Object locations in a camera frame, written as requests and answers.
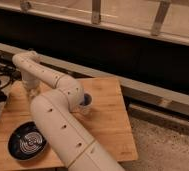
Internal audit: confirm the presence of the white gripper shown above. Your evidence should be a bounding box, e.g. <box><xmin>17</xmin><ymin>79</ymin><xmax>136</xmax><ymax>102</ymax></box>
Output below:
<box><xmin>23</xmin><ymin>81</ymin><xmax>40</xmax><ymax>100</ymax></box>

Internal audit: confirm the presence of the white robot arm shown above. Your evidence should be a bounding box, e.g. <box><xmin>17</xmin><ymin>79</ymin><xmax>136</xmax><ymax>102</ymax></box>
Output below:
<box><xmin>12</xmin><ymin>51</ymin><xmax>125</xmax><ymax>171</ymax></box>

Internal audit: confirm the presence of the dark ceramic bowl spiral pattern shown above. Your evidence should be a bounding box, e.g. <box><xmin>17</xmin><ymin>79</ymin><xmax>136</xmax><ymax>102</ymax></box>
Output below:
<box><xmin>7</xmin><ymin>121</ymin><xmax>47</xmax><ymax>161</ymax></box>

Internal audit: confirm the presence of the glass cup blue inside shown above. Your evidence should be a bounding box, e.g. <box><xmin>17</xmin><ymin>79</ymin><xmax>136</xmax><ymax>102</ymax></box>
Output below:
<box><xmin>78</xmin><ymin>93</ymin><xmax>92</xmax><ymax>116</ymax></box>

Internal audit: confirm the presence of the wooden table board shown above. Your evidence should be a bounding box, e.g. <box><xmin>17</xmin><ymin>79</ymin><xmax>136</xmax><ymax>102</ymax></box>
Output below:
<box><xmin>0</xmin><ymin>77</ymin><xmax>138</xmax><ymax>171</ymax></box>

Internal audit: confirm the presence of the metal window rail frame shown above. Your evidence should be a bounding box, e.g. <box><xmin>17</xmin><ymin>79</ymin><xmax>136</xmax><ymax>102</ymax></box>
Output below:
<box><xmin>0</xmin><ymin>0</ymin><xmax>189</xmax><ymax>46</ymax></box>

